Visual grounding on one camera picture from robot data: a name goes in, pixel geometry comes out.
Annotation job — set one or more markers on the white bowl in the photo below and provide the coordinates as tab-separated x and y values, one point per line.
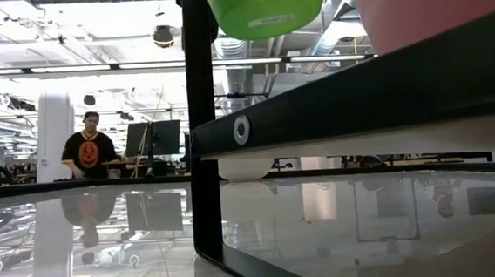
245	169

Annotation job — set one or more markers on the green translucent plastic bowl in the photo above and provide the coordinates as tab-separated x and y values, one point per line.
264	2

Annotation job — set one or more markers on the black-framed wooden shelf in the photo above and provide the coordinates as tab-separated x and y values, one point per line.
202	115

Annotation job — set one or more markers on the black computer monitor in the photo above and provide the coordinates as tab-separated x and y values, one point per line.
164	137

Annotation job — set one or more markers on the wooden desk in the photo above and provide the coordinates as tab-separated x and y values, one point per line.
135	164

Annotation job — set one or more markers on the black ceiling dome device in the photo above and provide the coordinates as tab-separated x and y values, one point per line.
163	36

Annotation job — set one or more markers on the person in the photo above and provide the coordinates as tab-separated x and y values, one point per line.
89	154

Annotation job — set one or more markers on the black desk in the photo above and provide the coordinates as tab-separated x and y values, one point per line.
406	160

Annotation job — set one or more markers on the ceiling light strip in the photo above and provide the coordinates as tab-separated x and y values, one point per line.
72	68

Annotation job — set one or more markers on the white round column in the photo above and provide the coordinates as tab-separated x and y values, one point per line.
53	139

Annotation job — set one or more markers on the silver air duct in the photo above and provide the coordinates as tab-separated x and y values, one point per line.
234	78

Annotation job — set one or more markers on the black table edge rail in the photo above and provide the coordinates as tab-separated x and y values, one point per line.
102	182

